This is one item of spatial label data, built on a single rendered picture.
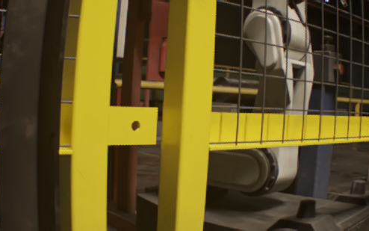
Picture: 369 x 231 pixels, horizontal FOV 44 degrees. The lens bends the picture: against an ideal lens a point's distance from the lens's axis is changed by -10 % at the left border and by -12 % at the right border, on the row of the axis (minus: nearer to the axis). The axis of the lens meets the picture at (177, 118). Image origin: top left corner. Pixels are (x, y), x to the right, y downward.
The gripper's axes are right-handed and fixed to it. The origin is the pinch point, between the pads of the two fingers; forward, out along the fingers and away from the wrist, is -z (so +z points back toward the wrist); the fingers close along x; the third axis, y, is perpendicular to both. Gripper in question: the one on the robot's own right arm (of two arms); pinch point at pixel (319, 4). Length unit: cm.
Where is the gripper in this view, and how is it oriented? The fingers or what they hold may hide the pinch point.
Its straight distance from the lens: 106.9
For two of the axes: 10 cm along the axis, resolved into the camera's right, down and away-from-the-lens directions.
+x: 8.2, -4.2, -3.8
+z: -3.6, -9.0, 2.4
